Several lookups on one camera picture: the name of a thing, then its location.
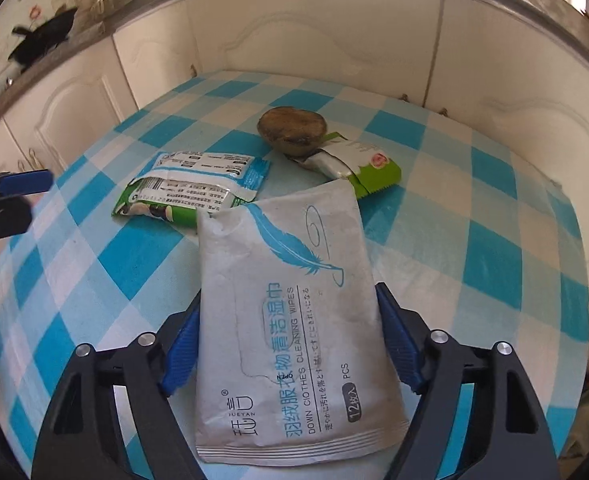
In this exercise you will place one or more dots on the white cabinet door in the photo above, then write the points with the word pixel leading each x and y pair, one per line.
pixel 314 45
pixel 519 85
pixel 69 105
pixel 154 55

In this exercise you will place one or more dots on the blue white checked tablecloth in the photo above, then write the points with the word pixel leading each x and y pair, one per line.
pixel 474 210

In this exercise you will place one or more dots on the green white blue-edged wrapper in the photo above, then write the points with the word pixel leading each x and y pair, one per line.
pixel 189 190

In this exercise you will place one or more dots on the green white silver-lined wrapper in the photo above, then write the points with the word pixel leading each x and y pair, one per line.
pixel 369 170

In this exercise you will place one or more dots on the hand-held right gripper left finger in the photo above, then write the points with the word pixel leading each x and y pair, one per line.
pixel 182 345

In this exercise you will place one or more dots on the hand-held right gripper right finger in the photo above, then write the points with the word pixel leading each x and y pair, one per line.
pixel 399 340

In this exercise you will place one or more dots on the black frying pan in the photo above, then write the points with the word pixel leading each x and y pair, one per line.
pixel 49 35

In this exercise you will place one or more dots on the grey kitchen countertop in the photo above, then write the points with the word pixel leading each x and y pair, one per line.
pixel 149 0

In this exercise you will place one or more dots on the white feather-print wipes packet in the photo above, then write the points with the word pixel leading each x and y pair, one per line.
pixel 294 335

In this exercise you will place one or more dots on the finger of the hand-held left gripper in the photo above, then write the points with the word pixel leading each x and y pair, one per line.
pixel 24 182
pixel 2 217

